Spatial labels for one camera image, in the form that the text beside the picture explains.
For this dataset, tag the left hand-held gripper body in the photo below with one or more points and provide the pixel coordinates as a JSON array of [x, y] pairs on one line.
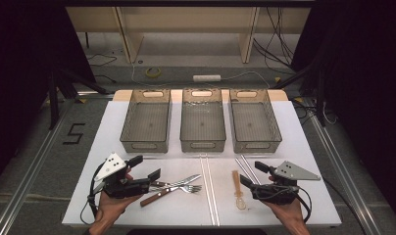
[[121, 187]]

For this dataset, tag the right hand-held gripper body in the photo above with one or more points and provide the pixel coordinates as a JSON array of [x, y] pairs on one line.
[[277, 192]]

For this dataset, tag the wooden spoon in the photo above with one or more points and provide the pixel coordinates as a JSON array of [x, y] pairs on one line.
[[236, 182]]

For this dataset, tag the metal chopstick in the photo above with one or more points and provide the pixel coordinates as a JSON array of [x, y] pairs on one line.
[[250, 169], [242, 169]]

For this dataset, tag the transparent grey plastic bin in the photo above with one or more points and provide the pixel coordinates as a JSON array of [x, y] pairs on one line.
[[147, 124], [202, 124], [253, 124]]

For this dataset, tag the person's left hand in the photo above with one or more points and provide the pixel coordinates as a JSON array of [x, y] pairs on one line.
[[112, 209]]

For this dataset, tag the person's right hand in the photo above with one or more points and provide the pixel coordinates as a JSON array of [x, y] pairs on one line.
[[290, 213]]

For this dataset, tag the black metal stand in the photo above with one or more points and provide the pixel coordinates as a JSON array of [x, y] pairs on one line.
[[321, 104], [54, 104]]

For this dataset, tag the yellow tape roll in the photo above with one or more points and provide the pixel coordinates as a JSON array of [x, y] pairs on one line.
[[146, 72]]

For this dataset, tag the white power strip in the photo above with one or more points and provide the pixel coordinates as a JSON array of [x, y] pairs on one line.
[[206, 78]]

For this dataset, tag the right black curtain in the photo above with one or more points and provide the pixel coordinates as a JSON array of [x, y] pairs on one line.
[[366, 81]]

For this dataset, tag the black curtain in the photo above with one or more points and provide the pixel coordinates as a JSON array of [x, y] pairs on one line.
[[19, 65], [366, 81]]

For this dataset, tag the left black curtain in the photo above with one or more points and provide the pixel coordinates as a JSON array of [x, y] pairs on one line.
[[19, 65]]

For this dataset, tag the beige wooden desk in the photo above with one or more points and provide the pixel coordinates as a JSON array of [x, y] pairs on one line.
[[186, 19]]

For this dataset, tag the aluminium floor rail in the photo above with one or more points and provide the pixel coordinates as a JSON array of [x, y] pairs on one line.
[[341, 171], [32, 169]]

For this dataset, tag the black frame bar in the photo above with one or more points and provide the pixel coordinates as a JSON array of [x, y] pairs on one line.
[[186, 3]]

